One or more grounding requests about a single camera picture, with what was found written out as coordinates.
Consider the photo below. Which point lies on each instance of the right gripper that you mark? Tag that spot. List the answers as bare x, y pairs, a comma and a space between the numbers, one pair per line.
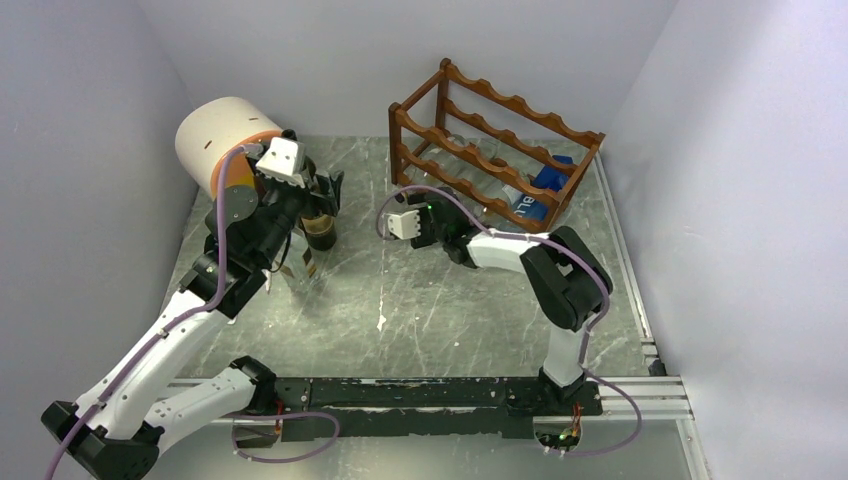
425, 238

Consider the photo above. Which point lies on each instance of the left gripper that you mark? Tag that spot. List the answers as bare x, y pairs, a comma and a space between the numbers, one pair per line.
326, 200

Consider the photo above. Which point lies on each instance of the dark bottle brown label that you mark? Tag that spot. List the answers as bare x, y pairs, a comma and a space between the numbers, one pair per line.
318, 226

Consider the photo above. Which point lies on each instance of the clear liquor bottle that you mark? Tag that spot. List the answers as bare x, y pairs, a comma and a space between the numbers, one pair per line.
298, 269

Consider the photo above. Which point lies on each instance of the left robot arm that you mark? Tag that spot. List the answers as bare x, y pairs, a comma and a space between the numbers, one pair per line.
120, 427

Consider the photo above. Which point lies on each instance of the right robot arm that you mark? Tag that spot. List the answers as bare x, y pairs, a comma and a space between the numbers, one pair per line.
571, 288

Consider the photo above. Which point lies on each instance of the clear bottle lower rack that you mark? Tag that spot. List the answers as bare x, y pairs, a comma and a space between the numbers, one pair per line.
458, 168

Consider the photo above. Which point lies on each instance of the wooden wine rack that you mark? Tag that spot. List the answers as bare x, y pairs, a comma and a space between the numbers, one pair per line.
432, 138

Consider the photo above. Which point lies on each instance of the round drawer cabinet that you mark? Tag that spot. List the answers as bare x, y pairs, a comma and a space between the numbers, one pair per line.
213, 130

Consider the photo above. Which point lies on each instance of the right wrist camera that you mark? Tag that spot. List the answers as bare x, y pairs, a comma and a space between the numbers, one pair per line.
405, 225

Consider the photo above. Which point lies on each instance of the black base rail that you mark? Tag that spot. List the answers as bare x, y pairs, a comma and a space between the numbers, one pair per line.
358, 407

